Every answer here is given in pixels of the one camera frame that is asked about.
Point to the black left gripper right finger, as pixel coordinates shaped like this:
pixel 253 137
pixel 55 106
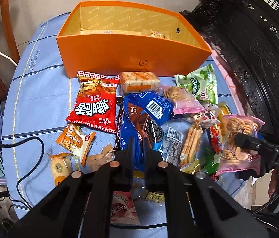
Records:
pixel 153 174

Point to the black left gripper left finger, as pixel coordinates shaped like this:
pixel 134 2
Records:
pixel 123 174

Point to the brown paper snack packet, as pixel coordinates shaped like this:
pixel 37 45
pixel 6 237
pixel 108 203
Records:
pixel 94 162

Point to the yellow crinkly snack bag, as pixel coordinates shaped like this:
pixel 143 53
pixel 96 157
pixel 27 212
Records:
pixel 191 168

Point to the pink twisted cracker bag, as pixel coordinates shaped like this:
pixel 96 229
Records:
pixel 235 157

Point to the biscuit sticks clear packet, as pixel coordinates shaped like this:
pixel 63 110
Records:
pixel 191 144

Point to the red white strawberry pouch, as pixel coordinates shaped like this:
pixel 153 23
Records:
pixel 123 210

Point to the small green plum packet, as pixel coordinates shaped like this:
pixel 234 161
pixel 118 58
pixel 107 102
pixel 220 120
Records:
pixel 212 160

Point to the blue cookie bag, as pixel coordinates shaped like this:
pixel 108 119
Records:
pixel 143 115

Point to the red noodle snack bag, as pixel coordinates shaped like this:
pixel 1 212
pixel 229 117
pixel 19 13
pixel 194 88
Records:
pixel 95 104

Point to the green jelly drink pouch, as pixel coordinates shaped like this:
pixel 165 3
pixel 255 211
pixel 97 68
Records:
pixel 201 83

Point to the yellow peanut bar packet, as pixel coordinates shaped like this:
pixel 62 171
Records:
pixel 155 197

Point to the clear barcode snack packet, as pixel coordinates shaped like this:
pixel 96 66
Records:
pixel 175 132

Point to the orange white snack packet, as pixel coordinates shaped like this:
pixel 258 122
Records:
pixel 74 140

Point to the round cake orange packet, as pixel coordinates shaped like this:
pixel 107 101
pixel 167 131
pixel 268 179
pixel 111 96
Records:
pixel 60 166

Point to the small red snack packet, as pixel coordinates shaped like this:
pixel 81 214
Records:
pixel 216 138

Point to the snickers chocolate bar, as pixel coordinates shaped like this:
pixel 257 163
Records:
pixel 119 123

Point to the yellow wrapped cake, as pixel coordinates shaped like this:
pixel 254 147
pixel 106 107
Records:
pixel 224 114

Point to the cartoon candy clear packet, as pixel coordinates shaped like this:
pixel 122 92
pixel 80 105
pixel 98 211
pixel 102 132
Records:
pixel 208 118

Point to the pink biscuit bag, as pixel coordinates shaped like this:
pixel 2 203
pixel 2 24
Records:
pixel 183 101

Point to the clear wrapped sandwich cake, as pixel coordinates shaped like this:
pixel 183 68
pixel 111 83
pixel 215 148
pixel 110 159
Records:
pixel 137 81

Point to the light blue tablecloth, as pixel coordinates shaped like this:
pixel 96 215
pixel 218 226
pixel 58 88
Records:
pixel 41 97

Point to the orange cardboard box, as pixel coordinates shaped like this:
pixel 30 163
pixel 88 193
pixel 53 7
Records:
pixel 109 37

